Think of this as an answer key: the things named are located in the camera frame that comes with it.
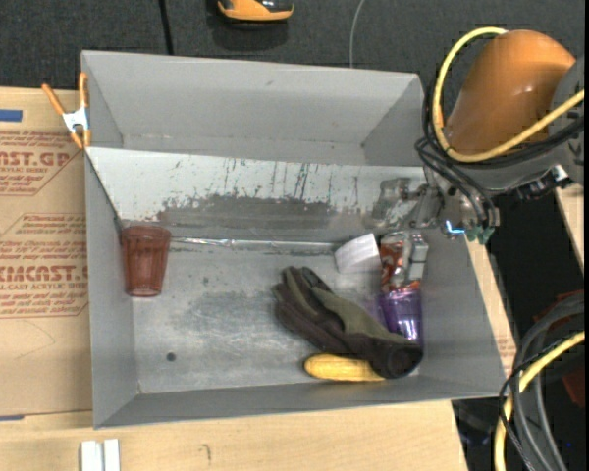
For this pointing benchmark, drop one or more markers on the white paper card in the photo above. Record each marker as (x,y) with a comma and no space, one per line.
(358,253)

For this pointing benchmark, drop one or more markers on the yellow toy corn cob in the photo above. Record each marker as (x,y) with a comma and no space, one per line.
(338,368)

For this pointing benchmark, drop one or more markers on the red and silver crushed can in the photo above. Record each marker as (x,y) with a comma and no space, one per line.
(391,260)

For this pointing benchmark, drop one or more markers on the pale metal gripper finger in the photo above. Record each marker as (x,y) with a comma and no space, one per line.
(397,189)
(392,216)

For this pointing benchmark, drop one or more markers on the red-brown plastic cup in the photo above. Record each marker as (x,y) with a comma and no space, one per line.
(145,263)

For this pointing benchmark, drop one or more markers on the grey metal bin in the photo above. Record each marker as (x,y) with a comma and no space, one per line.
(235,307)

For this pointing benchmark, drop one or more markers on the clear purple plastic cup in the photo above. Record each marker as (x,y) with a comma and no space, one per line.
(402,314)

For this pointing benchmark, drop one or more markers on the small grey box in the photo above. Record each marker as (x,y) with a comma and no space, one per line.
(417,260)

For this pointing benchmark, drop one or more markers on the dark brown and olive glove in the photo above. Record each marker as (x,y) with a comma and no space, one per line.
(324,322)

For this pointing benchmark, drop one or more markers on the brown cardboard board red print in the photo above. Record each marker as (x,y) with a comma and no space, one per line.
(39,331)

